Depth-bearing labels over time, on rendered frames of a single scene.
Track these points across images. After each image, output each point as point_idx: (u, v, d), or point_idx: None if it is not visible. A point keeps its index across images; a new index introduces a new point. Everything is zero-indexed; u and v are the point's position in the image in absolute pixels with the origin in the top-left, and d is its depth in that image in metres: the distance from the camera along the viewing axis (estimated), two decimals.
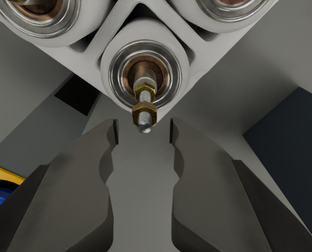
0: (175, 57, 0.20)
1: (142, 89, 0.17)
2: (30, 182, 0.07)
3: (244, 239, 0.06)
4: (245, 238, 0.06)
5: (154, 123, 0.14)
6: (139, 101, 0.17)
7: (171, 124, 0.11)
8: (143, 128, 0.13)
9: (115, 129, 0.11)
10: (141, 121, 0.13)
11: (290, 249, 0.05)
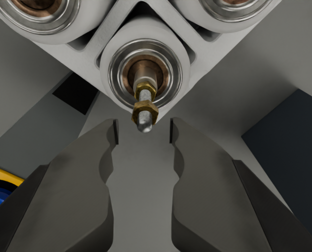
0: (176, 56, 0.19)
1: (151, 98, 0.17)
2: (30, 182, 0.07)
3: (244, 239, 0.06)
4: (245, 238, 0.06)
5: (133, 118, 0.14)
6: (145, 86, 0.17)
7: (171, 124, 0.11)
8: (145, 126, 0.13)
9: (115, 129, 0.11)
10: (151, 128, 0.13)
11: (290, 249, 0.05)
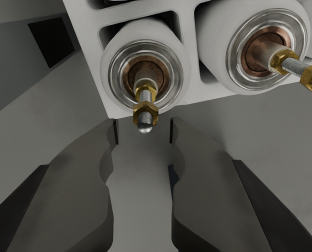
0: (182, 80, 0.20)
1: (138, 92, 0.17)
2: (30, 182, 0.07)
3: (244, 239, 0.06)
4: (245, 238, 0.06)
5: (156, 115, 0.14)
6: None
7: (171, 124, 0.11)
8: (144, 129, 0.13)
9: (115, 129, 0.11)
10: (138, 126, 0.13)
11: (290, 249, 0.05)
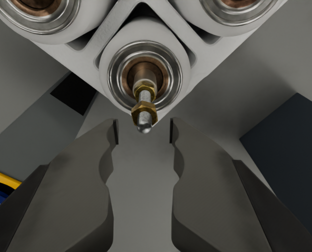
0: (177, 59, 0.19)
1: (149, 89, 0.17)
2: (30, 182, 0.07)
3: (244, 239, 0.06)
4: (245, 238, 0.06)
5: None
6: (136, 94, 0.17)
7: (171, 124, 0.11)
8: (143, 127, 0.13)
9: (115, 129, 0.11)
10: (147, 121, 0.13)
11: (290, 249, 0.05)
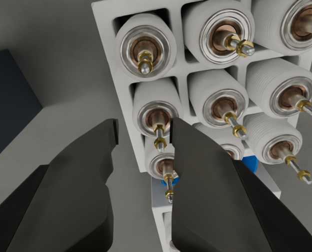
0: (144, 77, 0.32)
1: (150, 60, 0.27)
2: (30, 182, 0.07)
3: (244, 239, 0.06)
4: (245, 238, 0.06)
5: (139, 70, 0.24)
6: (143, 53, 0.27)
7: (171, 124, 0.11)
8: (145, 69, 0.23)
9: (115, 129, 0.11)
10: (149, 70, 0.23)
11: (290, 249, 0.05)
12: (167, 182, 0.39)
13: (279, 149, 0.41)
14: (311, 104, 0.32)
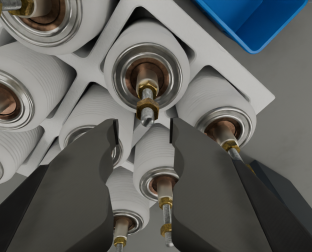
0: (137, 215, 0.34)
1: (117, 243, 0.32)
2: (30, 182, 0.07)
3: (244, 239, 0.06)
4: (245, 238, 0.06)
5: None
6: None
7: (171, 124, 0.11)
8: None
9: (115, 129, 0.11)
10: None
11: (290, 249, 0.05)
12: (234, 158, 0.22)
13: (40, 15, 0.18)
14: None
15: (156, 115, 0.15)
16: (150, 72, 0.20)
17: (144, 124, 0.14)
